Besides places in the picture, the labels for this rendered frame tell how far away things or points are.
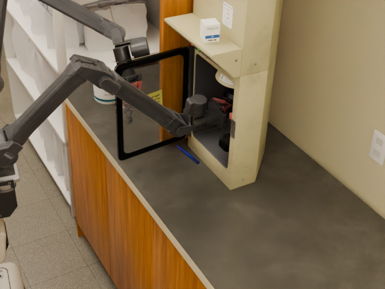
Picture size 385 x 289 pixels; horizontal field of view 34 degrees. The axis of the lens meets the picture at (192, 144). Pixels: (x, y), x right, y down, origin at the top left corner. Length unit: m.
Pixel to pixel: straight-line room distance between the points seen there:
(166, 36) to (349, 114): 0.72
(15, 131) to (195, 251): 0.68
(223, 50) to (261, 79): 0.20
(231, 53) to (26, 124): 0.67
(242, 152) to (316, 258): 0.45
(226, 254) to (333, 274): 0.34
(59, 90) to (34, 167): 2.14
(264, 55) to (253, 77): 0.08
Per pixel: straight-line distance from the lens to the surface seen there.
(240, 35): 2.02
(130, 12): 3.31
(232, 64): 2.02
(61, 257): 3.42
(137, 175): 2.38
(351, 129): 2.36
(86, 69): 1.91
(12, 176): 2.26
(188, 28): 2.14
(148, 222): 2.40
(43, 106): 1.97
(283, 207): 2.28
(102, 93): 2.78
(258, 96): 2.15
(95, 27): 2.29
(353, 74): 2.29
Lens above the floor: 2.39
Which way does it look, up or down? 35 degrees down
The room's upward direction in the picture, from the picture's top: 3 degrees clockwise
